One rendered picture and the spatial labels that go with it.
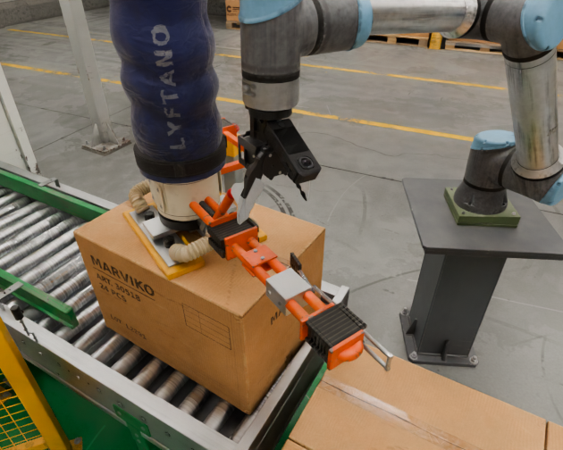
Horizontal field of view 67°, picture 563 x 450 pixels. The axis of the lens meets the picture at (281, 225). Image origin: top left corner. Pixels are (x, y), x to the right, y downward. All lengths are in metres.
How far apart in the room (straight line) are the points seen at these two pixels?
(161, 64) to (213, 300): 0.52
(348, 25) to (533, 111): 0.73
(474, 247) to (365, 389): 0.62
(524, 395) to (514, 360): 0.18
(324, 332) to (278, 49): 0.45
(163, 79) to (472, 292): 1.46
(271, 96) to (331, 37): 0.13
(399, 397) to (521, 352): 1.13
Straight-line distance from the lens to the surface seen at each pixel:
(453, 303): 1.95
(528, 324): 2.54
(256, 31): 0.64
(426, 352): 2.17
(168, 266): 1.09
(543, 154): 1.47
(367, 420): 1.30
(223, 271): 1.07
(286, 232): 1.19
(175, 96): 0.96
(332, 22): 0.69
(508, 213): 1.76
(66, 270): 1.89
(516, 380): 2.27
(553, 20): 1.17
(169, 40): 0.93
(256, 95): 0.67
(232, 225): 0.98
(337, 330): 0.74
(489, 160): 1.63
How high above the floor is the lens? 1.66
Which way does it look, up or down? 35 degrees down
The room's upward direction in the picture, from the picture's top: straight up
